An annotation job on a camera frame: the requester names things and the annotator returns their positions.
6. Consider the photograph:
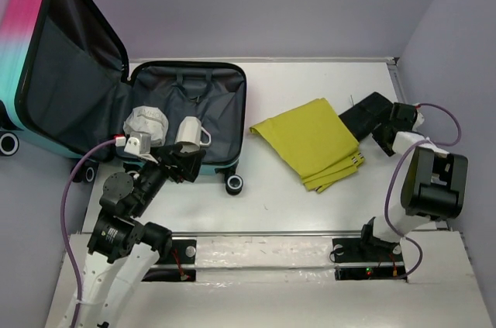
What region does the yellow cloth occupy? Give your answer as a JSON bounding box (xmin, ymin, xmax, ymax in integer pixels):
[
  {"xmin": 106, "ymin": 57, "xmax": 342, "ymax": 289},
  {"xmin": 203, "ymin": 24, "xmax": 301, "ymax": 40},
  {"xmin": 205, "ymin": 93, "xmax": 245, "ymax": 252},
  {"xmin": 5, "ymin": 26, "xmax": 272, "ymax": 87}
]
[{"xmin": 250, "ymin": 98, "xmax": 365, "ymax": 193}]

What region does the white ceramic mug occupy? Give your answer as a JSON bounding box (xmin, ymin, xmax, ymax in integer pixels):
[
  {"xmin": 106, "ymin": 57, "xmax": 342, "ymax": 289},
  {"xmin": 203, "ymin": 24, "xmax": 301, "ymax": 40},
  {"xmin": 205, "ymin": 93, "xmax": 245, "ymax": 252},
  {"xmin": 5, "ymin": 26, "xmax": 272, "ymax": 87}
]
[{"xmin": 175, "ymin": 116, "xmax": 212, "ymax": 153}]

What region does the pink and teal suitcase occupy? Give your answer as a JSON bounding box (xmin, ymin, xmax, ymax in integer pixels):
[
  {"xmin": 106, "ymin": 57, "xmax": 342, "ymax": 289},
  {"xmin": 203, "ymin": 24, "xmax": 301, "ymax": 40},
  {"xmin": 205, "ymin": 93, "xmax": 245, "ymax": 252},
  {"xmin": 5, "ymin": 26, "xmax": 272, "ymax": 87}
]
[{"xmin": 1, "ymin": 0, "xmax": 247, "ymax": 195}]

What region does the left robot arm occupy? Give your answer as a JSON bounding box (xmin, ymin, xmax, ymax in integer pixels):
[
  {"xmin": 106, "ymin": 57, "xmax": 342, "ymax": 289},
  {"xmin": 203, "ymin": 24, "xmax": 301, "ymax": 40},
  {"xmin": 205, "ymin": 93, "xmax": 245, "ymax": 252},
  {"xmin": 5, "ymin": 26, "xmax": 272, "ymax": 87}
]
[{"xmin": 59, "ymin": 144, "xmax": 206, "ymax": 327}]

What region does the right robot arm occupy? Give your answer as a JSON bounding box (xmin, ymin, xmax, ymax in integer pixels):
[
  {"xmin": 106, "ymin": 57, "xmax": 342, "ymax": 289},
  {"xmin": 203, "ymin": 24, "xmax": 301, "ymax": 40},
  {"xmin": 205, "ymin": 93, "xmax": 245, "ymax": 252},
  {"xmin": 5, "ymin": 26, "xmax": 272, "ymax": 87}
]
[{"xmin": 356, "ymin": 102, "xmax": 468, "ymax": 260}]

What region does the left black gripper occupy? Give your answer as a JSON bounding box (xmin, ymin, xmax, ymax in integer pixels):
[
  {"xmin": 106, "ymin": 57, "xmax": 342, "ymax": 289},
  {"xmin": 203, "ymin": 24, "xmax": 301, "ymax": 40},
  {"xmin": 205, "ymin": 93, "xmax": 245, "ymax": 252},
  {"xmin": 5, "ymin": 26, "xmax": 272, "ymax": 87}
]
[{"xmin": 133, "ymin": 142, "xmax": 208, "ymax": 215}]

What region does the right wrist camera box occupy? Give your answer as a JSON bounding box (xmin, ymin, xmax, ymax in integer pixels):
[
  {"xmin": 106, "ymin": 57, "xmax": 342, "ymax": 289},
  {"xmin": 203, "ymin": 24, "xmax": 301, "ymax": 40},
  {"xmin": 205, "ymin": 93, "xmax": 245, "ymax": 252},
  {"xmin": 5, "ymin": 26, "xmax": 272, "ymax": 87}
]
[{"xmin": 412, "ymin": 103, "xmax": 425, "ymax": 129}]

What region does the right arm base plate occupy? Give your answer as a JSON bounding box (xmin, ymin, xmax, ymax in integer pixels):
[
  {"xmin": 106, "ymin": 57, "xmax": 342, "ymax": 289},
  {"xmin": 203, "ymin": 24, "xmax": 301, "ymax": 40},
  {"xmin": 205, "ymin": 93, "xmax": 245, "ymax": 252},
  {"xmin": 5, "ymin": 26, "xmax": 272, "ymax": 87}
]
[{"xmin": 329, "ymin": 237, "xmax": 408, "ymax": 281}]

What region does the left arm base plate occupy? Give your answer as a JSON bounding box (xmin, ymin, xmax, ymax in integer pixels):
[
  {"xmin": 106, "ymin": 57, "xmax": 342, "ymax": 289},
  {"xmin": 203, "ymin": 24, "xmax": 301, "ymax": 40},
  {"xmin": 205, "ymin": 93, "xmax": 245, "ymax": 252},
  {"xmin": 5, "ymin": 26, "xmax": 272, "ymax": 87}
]
[{"xmin": 143, "ymin": 238, "xmax": 197, "ymax": 282}]

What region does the white hat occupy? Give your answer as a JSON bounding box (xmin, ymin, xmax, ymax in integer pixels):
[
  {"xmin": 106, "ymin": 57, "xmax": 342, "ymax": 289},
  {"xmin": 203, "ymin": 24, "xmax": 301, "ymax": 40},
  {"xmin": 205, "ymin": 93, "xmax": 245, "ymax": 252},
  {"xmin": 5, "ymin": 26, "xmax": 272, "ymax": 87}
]
[{"xmin": 123, "ymin": 106, "xmax": 169, "ymax": 147}]

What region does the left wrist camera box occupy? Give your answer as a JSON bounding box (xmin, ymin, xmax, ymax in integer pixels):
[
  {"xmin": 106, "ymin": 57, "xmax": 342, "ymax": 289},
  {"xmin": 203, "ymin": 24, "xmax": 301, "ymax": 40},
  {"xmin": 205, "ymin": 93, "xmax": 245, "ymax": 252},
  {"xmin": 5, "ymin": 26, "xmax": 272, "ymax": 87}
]
[{"xmin": 124, "ymin": 132, "xmax": 151, "ymax": 157}]

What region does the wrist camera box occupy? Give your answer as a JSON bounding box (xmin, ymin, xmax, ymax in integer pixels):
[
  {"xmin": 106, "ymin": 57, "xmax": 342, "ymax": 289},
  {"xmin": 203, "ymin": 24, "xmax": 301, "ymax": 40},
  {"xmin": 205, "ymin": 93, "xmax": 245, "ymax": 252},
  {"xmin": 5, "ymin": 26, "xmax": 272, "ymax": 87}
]
[
  {"xmin": 412, "ymin": 103, "xmax": 425, "ymax": 129},
  {"xmin": 124, "ymin": 132, "xmax": 151, "ymax": 157}
]

